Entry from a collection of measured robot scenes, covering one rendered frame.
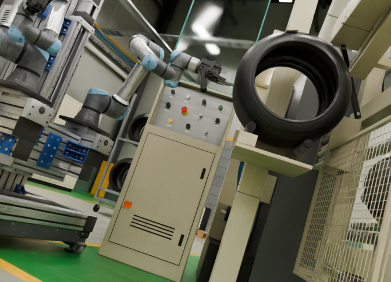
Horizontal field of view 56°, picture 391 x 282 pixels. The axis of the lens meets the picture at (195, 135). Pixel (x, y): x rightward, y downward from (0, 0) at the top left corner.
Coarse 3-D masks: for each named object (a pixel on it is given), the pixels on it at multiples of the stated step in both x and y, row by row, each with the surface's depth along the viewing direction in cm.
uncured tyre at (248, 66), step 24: (264, 48) 182; (288, 48) 205; (312, 48) 184; (240, 72) 183; (312, 72) 208; (336, 72) 179; (240, 96) 181; (336, 96) 176; (240, 120) 196; (264, 120) 175; (288, 120) 174; (312, 120) 174; (336, 120) 177; (288, 144) 185
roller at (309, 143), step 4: (308, 140) 173; (300, 144) 181; (304, 144) 173; (308, 144) 173; (312, 144) 173; (296, 148) 187; (300, 148) 180; (304, 148) 175; (308, 148) 173; (292, 152) 196; (296, 152) 189; (300, 152) 185; (288, 156) 205; (292, 156) 199; (296, 156) 196
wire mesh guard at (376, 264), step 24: (384, 120) 142; (360, 144) 161; (384, 144) 136; (336, 168) 183; (360, 168) 152; (336, 192) 171; (360, 192) 144; (384, 192) 125; (384, 216) 118; (312, 240) 184; (384, 240) 115; (312, 264) 173
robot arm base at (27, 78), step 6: (18, 66) 175; (12, 72) 175; (18, 72) 174; (24, 72) 174; (30, 72) 176; (36, 72) 178; (6, 78) 173; (12, 78) 172; (18, 78) 172; (24, 78) 174; (30, 78) 175; (36, 78) 178; (24, 84) 173; (30, 84) 175; (36, 84) 178; (36, 90) 178
